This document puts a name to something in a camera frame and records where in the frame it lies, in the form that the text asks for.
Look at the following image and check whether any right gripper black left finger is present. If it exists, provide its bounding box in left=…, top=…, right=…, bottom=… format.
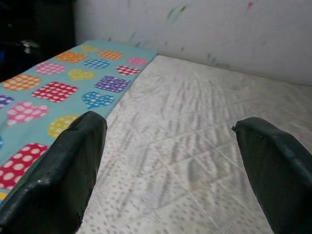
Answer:
left=0, top=111, right=108, bottom=234

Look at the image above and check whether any teal blanket with dotted shapes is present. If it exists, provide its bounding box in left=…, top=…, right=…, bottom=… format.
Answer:
left=0, top=40, right=159, bottom=208

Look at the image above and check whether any grey quilted mattress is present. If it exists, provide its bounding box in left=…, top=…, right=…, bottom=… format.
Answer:
left=80, top=55, right=312, bottom=234

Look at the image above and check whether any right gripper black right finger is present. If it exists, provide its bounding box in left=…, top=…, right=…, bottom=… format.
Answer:
left=231, top=117, right=312, bottom=234

